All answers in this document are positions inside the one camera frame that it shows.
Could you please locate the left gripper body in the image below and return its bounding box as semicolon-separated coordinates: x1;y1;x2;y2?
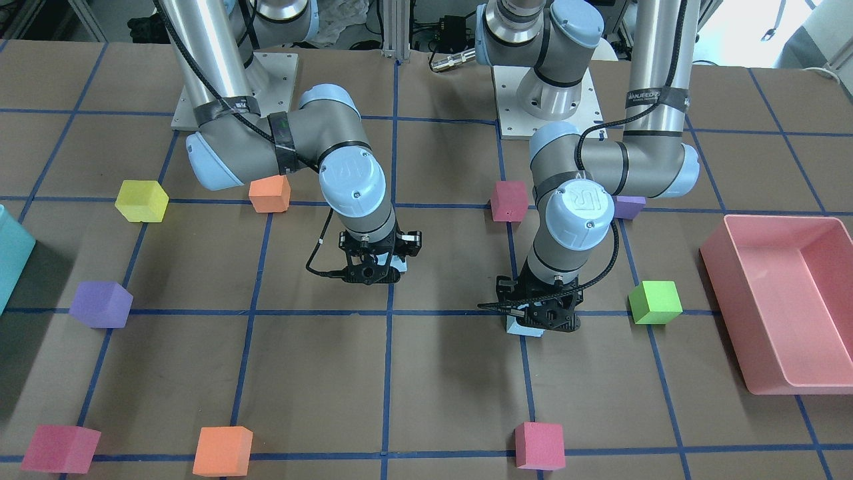
512;277;584;332

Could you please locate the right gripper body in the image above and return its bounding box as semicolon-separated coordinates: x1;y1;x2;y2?
339;231;402;285

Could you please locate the light blue block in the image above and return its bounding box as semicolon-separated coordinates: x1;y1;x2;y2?
505;315;545;337
390;255;408;273

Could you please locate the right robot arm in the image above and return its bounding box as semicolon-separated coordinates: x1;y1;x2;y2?
153;1;421;285

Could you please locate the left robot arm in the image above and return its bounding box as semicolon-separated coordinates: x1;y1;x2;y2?
475;1;700;332

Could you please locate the pink block near base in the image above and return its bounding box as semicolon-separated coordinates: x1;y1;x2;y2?
490;181;529;223

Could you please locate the green block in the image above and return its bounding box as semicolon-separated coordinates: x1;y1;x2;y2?
628;281;683;325

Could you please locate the orange block near bases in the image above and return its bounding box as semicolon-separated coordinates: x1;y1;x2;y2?
248;175;291;213

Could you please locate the purple block near pink tray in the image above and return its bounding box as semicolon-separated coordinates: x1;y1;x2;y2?
612;195;646;221

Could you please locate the pink block front middle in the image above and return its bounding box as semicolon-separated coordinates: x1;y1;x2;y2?
514;421;566;471

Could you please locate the orange block far side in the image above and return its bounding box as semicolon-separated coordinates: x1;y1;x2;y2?
193;426;253;477

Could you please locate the yellow block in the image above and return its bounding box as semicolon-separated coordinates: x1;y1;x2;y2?
115;179;169;223

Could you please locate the pink tray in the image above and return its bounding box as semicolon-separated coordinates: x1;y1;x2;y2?
700;215;852;395

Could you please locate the purple block near teal tray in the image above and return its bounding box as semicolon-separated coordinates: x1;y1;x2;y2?
68;281;133;329

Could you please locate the teal tray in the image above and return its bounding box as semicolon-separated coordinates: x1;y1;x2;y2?
1;205;36;314

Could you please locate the pink block far corner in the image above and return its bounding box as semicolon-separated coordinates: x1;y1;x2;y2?
20;425;101;474

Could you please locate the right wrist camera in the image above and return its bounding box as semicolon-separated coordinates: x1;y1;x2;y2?
394;230;423;259

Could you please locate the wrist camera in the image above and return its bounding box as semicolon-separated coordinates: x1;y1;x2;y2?
494;275;524;303
394;230;423;259

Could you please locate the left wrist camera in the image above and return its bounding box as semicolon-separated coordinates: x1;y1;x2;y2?
494;275;524;303

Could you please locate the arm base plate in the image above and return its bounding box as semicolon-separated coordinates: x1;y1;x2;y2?
171;51;299;131
492;66;603;140

